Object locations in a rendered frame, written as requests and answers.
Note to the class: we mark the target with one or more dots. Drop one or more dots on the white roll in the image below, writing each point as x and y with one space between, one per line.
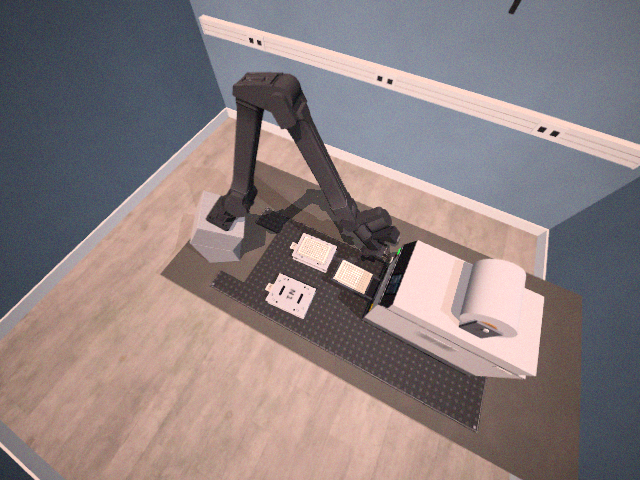
494 295

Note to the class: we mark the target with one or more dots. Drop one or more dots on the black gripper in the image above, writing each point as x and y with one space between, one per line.
384 251

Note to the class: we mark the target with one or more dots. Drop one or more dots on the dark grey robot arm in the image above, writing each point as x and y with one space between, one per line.
252 93

